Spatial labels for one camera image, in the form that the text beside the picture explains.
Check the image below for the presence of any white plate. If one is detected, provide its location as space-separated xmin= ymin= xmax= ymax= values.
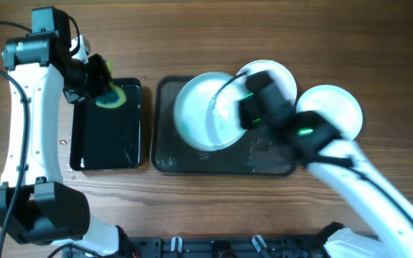
xmin=174 ymin=72 xmax=247 ymax=151
xmin=296 ymin=85 xmax=364 ymax=140
xmin=237 ymin=59 xmax=298 ymax=105

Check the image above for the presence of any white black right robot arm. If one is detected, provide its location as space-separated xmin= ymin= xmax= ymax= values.
xmin=239 ymin=70 xmax=413 ymax=257

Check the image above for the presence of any green yellow sponge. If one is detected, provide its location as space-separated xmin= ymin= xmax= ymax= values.
xmin=95 ymin=59 xmax=128 ymax=110

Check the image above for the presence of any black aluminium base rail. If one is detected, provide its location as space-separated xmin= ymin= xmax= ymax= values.
xmin=111 ymin=235 xmax=328 ymax=258

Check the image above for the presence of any white plate front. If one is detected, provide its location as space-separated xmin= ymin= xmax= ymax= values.
xmin=296 ymin=85 xmax=364 ymax=140

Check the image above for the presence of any black water tray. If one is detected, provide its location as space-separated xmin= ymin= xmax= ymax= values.
xmin=70 ymin=78 xmax=143 ymax=171

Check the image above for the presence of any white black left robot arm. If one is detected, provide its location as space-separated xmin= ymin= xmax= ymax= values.
xmin=0 ymin=30 xmax=135 ymax=257

